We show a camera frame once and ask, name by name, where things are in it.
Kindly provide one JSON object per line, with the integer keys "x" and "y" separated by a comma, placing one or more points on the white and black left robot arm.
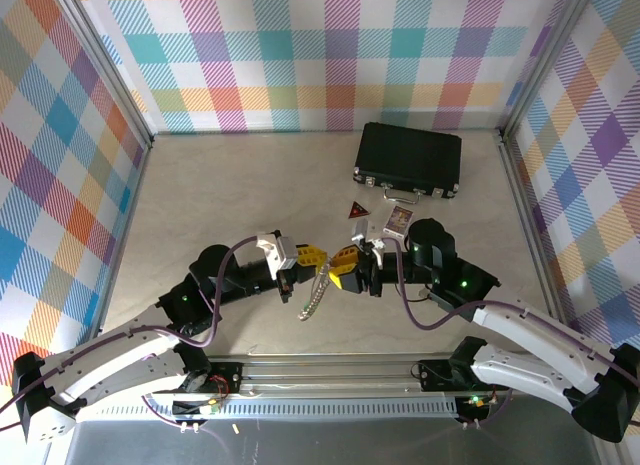
{"x": 105, "y": 360}

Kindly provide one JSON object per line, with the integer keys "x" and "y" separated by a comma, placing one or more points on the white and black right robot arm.
{"x": 525, "y": 325}

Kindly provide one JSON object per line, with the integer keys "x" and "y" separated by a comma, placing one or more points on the red triangle badge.
{"x": 357, "y": 211}

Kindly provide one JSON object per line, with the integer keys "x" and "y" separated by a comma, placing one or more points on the small connector board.
{"x": 477, "y": 401}
{"x": 210, "y": 407}

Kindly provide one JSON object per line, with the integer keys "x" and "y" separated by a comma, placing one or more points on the grey metal sheet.
{"x": 350, "y": 442}

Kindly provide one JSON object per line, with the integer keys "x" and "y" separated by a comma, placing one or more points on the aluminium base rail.
{"x": 325, "y": 375}

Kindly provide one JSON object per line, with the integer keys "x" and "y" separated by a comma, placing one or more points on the aluminium side rail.
{"x": 530, "y": 225}
{"x": 120, "y": 225}

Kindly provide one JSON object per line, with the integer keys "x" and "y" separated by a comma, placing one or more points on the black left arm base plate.
{"x": 225, "y": 377}

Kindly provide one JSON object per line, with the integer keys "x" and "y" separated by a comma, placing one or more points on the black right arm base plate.
{"x": 435, "y": 375}

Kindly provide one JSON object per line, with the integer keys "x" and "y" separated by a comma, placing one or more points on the aluminium corner post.
{"x": 105, "y": 70}
{"x": 547, "y": 60}

